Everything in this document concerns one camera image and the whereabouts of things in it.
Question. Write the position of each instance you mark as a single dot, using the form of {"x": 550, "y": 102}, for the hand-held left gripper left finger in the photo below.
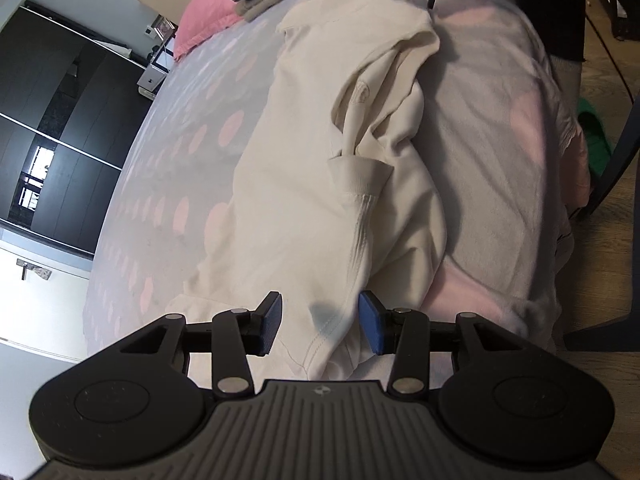
{"x": 270, "y": 322}

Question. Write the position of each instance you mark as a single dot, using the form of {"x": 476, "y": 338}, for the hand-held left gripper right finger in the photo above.
{"x": 372, "y": 322}

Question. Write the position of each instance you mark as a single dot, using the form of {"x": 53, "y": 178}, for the cream sweatshirt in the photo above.
{"x": 300, "y": 160}

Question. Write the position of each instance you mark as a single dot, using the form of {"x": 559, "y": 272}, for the person's grey pants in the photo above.
{"x": 567, "y": 85}

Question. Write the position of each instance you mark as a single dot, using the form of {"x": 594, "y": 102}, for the pink pillow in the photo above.
{"x": 210, "y": 10}

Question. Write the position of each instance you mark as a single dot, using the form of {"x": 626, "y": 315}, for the white door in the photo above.
{"x": 50, "y": 310}

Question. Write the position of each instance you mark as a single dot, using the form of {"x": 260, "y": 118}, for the green slipper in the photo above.
{"x": 597, "y": 140}

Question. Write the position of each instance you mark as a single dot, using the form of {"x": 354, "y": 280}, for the polka dot bed cover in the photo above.
{"x": 200, "y": 110}

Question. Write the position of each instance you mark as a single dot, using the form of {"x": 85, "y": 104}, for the pink bed sheet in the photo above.
{"x": 575, "y": 175}

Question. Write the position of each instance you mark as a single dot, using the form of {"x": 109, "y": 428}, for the white nightstand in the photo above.
{"x": 150, "y": 82}

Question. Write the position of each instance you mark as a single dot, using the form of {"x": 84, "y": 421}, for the black sliding wardrobe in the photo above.
{"x": 75, "y": 110}

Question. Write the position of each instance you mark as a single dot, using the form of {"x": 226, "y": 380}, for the photo frame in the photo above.
{"x": 162, "y": 28}

